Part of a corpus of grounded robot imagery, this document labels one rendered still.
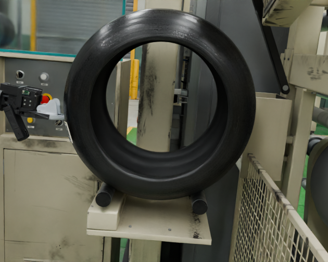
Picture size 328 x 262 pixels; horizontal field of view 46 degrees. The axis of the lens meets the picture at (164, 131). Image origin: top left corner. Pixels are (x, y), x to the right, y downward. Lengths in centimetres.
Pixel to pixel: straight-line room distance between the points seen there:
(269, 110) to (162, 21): 55
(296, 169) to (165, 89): 56
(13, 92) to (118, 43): 37
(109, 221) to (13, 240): 94
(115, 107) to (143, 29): 71
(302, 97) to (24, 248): 142
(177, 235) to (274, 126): 52
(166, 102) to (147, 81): 10
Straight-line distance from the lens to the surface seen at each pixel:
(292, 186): 151
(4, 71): 187
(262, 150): 142
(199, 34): 105
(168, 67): 141
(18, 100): 122
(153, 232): 118
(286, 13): 128
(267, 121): 140
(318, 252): 79
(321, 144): 178
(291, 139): 147
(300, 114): 144
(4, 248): 207
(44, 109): 121
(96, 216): 116
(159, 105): 142
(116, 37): 105
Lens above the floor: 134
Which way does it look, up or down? 12 degrees down
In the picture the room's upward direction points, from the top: 5 degrees clockwise
